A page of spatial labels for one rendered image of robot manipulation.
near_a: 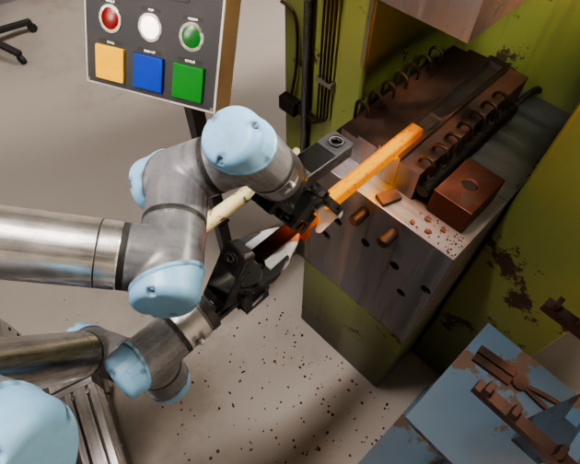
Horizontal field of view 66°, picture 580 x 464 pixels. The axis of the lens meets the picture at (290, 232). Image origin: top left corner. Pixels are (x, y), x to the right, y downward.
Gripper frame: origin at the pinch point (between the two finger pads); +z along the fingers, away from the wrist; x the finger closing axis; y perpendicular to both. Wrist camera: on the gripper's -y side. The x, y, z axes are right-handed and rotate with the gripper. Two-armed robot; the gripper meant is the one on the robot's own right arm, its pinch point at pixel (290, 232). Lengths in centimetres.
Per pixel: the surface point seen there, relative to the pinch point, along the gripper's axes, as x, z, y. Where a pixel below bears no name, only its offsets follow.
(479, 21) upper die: 7.8, 28.5, -29.6
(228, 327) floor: -33, 0, 100
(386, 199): 4.4, 23.3, 7.6
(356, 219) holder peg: 1.7, 18.1, 12.2
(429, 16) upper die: 0.9, 27.4, -28.0
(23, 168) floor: -167, -18, 100
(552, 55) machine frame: 9, 76, -3
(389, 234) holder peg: 8.9, 20.0, 12.1
